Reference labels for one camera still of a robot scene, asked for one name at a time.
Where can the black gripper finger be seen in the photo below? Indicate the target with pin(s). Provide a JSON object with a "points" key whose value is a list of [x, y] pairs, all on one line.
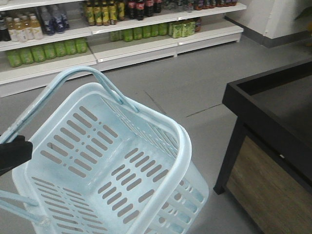
{"points": [[14, 153]]}

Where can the light blue plastic basket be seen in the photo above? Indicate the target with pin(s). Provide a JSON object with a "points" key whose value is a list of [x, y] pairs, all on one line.
{"points": [[103, 163]]}

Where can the white store shelving unit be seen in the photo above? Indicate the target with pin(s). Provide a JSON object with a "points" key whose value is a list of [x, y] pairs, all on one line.
{"points": [[105, 55]]}

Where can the black wooden produce stand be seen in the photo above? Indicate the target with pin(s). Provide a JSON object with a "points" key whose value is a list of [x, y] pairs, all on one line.
{"points": [[267, 167]]}

